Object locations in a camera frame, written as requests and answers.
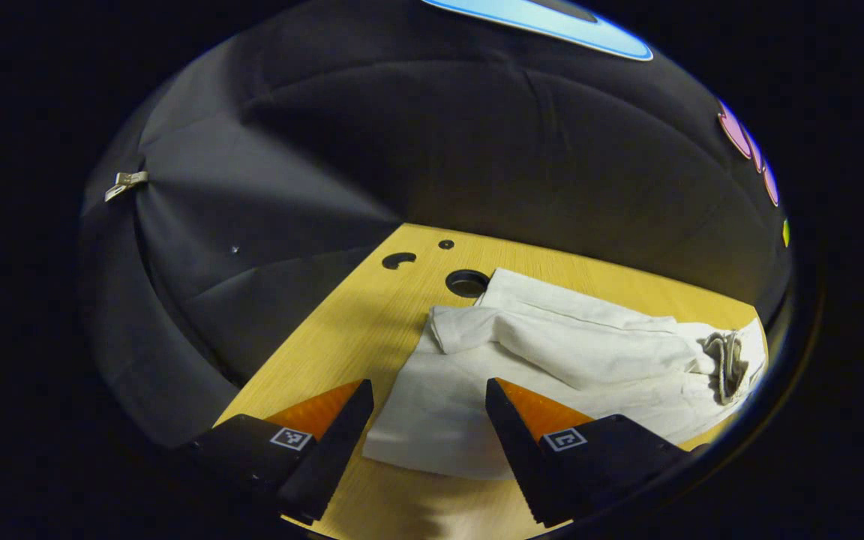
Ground black backdrop cloth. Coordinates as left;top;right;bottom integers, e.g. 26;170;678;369
79;0;793;451

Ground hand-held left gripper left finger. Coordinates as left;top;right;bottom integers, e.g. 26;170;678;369
177;379;374;524

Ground white jeans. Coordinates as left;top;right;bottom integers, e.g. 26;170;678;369
362;268;768;481

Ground white cloth clip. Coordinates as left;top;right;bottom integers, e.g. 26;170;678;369
104;171;149;203

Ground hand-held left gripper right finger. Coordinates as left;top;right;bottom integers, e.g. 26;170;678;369
485;378;692;528

